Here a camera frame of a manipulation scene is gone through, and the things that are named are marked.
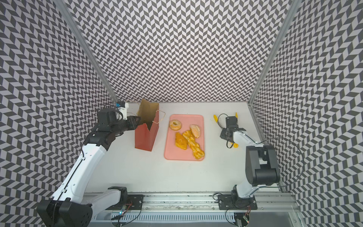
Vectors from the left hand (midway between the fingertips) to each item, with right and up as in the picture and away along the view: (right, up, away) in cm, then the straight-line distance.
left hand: (138, 119), depth 76 cm
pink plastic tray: (+16, -22, +16) cm, 32 cm away
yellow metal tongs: (+49, -2, +29) cm, 57 cm away
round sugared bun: (+32, -8, +20) cm, 39 cm away
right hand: (+53, -13, +18) cm, 57 cm away
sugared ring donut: (+17, -5, +26) cm, 32 cm away
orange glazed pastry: (+22, -15, +15) cm, 31 cm away
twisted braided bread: (+33, -22, +13) cm, 42 cm away
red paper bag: (+2, -9, +6) cm, 11 cm away
